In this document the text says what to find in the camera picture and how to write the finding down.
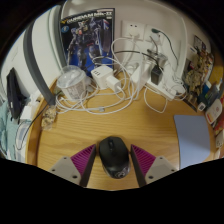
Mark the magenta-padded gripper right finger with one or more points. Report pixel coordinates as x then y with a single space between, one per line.
160 168

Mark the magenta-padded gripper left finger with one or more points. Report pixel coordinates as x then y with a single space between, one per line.
65 168

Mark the black computer mouse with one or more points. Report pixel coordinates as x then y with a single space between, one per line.
114 155

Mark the light blue mouse pad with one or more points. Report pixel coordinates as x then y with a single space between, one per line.
193 140

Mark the clear snack bag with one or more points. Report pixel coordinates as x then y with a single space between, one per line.
49 117

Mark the teal cloth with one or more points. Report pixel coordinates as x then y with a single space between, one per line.
5 126

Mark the white power strip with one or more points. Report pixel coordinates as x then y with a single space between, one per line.
163 90

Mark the clear lidded plastic container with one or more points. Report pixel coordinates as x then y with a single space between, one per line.
71 83

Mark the dark white-nozzle bottle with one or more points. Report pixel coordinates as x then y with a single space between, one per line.
210 93

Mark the black bag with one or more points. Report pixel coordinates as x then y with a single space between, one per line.
14 93

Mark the black power adapter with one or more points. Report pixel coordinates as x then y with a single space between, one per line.
156 75

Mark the small white charger plug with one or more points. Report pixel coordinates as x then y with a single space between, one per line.
113 83

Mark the robot model kit box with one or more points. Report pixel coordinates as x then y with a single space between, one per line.
85 33

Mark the dark grey metal desk frame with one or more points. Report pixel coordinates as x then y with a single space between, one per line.
33 60

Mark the white wall socket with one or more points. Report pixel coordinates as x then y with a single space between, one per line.
131 30
161 39

